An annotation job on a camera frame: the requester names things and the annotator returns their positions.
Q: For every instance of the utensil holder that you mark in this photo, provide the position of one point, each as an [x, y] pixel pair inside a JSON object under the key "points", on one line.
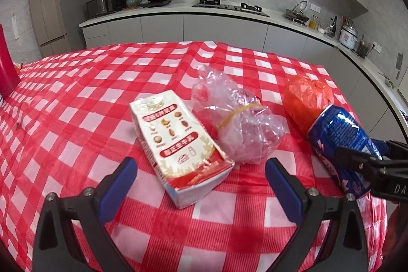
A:
{"points": [[363, 49]]}

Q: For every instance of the kitchen cleaver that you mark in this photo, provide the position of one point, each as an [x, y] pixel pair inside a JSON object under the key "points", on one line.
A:
{"points": [[399, 64]]}

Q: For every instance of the orange plastic bag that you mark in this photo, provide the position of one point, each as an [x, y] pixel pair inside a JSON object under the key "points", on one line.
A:
{"points": [[305, 99]]}

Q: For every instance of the person's right hand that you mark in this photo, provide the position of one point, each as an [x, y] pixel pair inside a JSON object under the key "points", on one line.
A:
{"points": [[396, 224]]}

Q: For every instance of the gas stove top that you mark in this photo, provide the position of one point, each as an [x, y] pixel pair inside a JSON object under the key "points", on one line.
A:
{"points": [[243, 7]]}

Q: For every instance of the blue soda can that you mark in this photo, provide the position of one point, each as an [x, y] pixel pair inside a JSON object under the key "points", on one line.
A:
{"points": [[336, 128]]}

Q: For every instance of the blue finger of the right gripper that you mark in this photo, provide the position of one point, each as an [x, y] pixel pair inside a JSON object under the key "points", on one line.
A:
{"points": [[360, 162], [394, 150]]}

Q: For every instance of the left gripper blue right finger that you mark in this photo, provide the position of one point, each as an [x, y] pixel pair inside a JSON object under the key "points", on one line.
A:
{"points": [[305, 209]]}

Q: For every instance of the clear plastic bag bundle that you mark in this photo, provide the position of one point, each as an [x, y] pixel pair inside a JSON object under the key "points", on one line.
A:
{"points": [[245, 129]]}

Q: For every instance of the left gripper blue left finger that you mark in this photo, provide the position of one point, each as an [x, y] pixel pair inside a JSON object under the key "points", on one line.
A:
{"points": [[98, 206]]}

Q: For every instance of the white rice cooker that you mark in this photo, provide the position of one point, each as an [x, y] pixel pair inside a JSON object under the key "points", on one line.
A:
{"points": [[348, 36]]}

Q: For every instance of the lower kitchen cabinets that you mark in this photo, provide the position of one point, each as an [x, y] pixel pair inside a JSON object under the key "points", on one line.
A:
{"points": [[377, 106]]}

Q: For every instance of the beige refrigerator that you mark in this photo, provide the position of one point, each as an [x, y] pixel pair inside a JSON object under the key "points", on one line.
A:
{"points": [[56, 24]]}

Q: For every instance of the red thermos bottle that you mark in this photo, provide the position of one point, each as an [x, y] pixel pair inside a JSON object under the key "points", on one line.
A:
{"points": [[9, 79]]}

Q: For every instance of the white red milk carton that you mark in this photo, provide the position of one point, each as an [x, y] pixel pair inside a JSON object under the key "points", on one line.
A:
{"points": [[185, 158]]}

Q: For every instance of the dark glass bottle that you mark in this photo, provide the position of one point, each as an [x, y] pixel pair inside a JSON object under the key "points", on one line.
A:
{"points": [[333, 27]]}

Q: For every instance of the black microwave oven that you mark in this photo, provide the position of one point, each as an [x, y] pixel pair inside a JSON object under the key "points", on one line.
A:
{"points": [[98, 8]]}

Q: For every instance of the kettle on stand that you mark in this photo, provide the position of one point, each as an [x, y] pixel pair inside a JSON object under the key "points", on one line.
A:
{"points": [[297, 14]]}

